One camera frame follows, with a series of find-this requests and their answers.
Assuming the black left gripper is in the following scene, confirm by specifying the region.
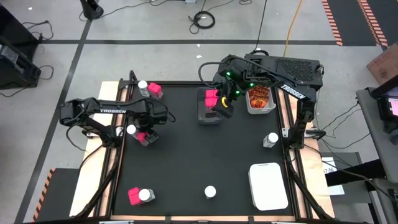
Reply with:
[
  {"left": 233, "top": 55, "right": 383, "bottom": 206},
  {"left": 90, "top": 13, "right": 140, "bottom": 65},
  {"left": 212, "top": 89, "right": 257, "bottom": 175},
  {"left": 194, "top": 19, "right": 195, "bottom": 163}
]
[{"left": 134, "top": 113, "right": 160, "bottom": 145}]

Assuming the grey translucent plastic bin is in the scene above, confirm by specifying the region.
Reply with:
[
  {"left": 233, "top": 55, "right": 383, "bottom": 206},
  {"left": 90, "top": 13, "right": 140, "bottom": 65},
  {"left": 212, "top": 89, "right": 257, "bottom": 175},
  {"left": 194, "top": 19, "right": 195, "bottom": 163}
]
[{"left": 196, "top": 86, "right": 224, "bottom": 125}]

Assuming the pink cube with cap top-left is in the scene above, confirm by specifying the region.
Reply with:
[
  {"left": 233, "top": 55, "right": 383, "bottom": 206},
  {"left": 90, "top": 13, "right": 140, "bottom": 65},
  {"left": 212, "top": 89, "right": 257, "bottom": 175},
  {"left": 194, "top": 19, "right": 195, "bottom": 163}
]
[{"left": 147, "top": 82, "right": 164, "bottom": 100}]

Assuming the pink cube with cap bottom-left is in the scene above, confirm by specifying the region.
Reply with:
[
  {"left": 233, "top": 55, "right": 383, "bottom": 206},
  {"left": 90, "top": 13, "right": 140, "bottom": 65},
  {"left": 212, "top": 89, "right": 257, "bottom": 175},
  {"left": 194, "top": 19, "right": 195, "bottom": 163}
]
[{"left": 127, "top": 186, "right": 142, "bottom": 207}]

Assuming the small white plastic bin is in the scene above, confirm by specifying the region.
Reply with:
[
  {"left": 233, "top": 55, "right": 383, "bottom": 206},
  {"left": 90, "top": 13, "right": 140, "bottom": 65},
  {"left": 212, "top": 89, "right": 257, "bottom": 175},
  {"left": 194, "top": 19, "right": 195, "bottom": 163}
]
[{"left": 244, "top": 83, "right": 277, "bottom": 115}]

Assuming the wooden table board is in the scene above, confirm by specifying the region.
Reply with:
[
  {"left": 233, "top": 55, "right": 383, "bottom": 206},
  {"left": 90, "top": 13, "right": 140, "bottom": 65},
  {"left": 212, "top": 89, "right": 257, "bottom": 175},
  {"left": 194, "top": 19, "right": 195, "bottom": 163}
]
[{"left": 68, "top": 80, "right": 336, "bottom": 222}]

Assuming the black perforated computer case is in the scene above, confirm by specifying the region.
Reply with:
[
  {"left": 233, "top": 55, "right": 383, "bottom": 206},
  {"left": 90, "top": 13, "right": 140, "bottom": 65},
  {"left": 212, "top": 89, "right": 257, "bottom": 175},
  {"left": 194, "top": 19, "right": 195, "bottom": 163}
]
[{"left": 244, "top": 53, "right": 324, "bottom": 102}]

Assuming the large white plastic bin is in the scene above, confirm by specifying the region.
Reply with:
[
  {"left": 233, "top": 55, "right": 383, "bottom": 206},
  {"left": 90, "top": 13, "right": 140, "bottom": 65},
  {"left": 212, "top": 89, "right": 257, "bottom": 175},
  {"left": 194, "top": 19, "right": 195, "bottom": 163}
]
[{"left": 248, "top": 162, "right": 289, "bottom": 212}]

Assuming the orange-edged black floor mat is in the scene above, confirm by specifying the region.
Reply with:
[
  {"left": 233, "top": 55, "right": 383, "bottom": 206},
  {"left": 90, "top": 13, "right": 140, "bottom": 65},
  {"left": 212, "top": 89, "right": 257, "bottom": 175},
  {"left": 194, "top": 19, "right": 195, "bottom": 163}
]
[{"left": 32, "top": 167, "right": 80, "bottom": 222}]

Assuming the white paper sheet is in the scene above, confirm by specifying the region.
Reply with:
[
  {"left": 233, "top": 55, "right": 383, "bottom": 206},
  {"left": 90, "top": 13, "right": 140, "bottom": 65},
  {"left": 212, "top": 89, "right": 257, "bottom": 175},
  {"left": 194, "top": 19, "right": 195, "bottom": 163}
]
[{"left": 322, "top": 157, "right": 346, "bottom": 196}]

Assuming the black stand base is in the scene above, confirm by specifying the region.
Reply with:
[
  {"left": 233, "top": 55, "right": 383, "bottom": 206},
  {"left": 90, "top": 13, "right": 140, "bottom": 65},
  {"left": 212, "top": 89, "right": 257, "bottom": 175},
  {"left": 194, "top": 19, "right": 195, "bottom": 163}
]
[{"left": 79, "top": 0, "right": 105, "bottom": 21}]

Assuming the grey cart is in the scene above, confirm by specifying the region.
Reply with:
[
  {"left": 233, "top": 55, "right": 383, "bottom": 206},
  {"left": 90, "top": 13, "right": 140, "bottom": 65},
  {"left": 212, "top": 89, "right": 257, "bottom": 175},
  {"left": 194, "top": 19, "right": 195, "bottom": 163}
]
[{"left": 356, "top": 86, "right": 398, "bottom": 184}]

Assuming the black equipment case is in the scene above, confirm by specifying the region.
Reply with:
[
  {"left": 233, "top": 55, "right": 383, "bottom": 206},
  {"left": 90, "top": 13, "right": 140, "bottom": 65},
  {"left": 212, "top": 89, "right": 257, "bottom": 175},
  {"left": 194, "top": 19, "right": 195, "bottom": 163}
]
[{"left": 0, "top": 4, "right": 43, "bottom": 91}]

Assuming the orange-striped black floor mat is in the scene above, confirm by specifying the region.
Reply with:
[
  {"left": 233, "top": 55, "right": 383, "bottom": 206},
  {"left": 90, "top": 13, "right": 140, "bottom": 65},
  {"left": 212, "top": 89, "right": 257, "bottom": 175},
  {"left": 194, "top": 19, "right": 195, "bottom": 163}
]
[{"left": 322, "top": 0, "right": 398, "bottom": 47}]

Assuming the device with pink screen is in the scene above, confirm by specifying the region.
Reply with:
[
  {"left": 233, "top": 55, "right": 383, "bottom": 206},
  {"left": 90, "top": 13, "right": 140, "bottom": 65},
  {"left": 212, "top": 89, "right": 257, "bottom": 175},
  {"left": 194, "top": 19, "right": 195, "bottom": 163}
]
[{"left": 369, "top": 74, "right": 398, "bottom": 131}]

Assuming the cardboard box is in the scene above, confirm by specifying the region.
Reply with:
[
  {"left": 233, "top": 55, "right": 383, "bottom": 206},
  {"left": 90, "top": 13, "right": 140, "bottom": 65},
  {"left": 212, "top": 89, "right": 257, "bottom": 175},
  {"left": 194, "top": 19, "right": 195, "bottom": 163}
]
[{"left": 366, "top": 42, "right": 398, "bottom": 85}]

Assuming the black aluminium table frame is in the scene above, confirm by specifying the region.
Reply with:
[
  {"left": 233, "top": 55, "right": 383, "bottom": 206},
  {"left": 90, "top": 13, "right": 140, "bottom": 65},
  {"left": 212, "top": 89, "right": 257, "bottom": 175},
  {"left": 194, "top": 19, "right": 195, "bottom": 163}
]
[{"left": 74, "top": 70, "right": 335, "bottom": 224}]

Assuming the coiled black cable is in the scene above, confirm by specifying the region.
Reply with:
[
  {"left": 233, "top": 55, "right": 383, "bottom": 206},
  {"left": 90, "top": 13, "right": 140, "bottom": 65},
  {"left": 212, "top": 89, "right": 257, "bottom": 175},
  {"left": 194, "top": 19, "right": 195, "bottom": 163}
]
[{"left": 188, "top": 0, "right": 216, "bottom": 35}]

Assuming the black hanging cable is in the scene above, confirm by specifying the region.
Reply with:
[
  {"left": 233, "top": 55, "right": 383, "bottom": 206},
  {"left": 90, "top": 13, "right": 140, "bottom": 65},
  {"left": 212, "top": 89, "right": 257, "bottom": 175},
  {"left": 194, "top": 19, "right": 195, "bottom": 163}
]
[{"left": 253, "top": 0, "right": 269, "bottom": 55}]

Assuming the yellow hanging cable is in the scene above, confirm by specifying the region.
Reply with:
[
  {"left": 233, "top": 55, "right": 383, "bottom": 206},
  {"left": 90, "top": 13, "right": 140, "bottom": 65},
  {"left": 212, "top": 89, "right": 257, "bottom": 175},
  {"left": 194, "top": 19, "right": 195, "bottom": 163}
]
[{"left": 282, "top": 0, "right": 304, "bottom": 58}]

